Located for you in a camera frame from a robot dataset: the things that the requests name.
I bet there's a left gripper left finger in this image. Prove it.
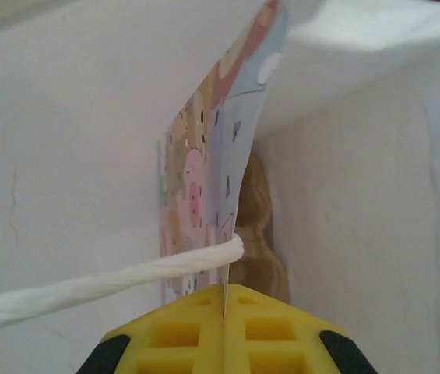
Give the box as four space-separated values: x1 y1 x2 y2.
77 283 227 374

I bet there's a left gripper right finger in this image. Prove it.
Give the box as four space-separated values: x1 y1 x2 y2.
225 283 365 374

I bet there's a brown cardboard cup carrier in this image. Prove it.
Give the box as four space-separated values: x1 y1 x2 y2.
230 153 294 309

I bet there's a white paper handle bag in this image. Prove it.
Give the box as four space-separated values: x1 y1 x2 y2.
0 0 440 374

